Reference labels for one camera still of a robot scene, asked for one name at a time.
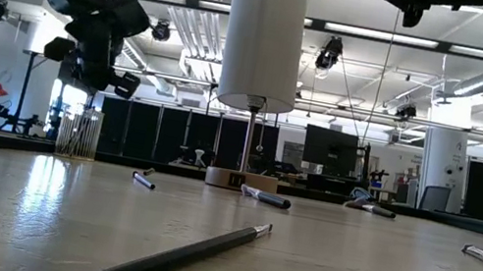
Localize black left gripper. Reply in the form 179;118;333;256
37;11;151;102

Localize grey office chair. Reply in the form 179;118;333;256
417;183;454;215

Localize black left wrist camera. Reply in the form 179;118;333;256
104;0;156;43

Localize long black pen foreground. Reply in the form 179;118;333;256
91;194;275;271

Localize white round column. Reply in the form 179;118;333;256
411;91;482;216

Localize white shade wooden table lamp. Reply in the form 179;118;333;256
198;0;314;199

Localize black computer monitor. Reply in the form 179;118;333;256
298;123;362;180

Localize hanging grey cable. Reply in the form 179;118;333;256
360;6;403;148

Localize black metal stand pole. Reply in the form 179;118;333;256
8;47;41;136

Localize wide black partition panels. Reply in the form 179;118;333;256
93;94;282;184

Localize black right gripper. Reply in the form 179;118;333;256
358;0;446;34

